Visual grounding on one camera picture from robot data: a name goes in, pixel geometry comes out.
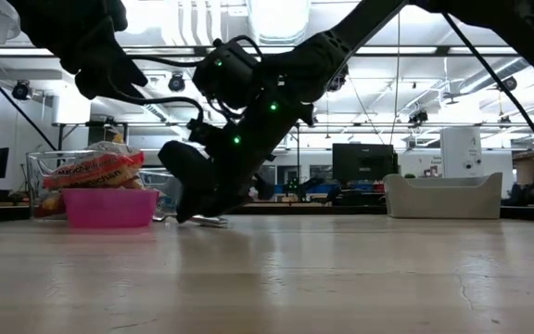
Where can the black aluminium table frame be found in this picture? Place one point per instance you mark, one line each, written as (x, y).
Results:
(526, 213)

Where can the grey plastic bin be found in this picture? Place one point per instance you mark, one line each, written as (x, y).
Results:
(443, 199)

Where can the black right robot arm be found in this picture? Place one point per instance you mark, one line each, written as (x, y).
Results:
(387, 28)

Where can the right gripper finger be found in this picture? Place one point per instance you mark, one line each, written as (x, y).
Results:
(193, 181)
(225, 204)

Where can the pink plastic bowl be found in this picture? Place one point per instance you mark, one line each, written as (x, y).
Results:
(109, 209)

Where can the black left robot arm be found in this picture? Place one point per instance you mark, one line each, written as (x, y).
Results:
(63, 18)

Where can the white column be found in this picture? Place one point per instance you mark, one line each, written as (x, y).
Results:
(461, 150)

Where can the silver ceiling pipe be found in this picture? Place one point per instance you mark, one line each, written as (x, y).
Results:
(480, 79)

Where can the black hanging spotlight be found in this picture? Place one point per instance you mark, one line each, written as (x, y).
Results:
(176, 82)
(339, 81)
(509, 84)
(417, 116)
(21, 90)

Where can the ceiling light strip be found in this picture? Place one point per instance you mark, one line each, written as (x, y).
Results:
(397, 50)
(466, 50)
(21, 51)
(165, 51)

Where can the clear rigid organizer bin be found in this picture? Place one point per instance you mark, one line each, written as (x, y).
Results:
(35, 160)

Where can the ceiling air duct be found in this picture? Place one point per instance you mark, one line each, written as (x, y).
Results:
(278, 21)

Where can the black monitor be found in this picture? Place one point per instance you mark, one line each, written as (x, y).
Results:
(364, 162)

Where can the orange snack packet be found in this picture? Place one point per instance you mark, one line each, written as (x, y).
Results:
(95, 169)

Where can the black overhead beam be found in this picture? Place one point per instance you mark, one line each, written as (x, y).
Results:
(438, 51)

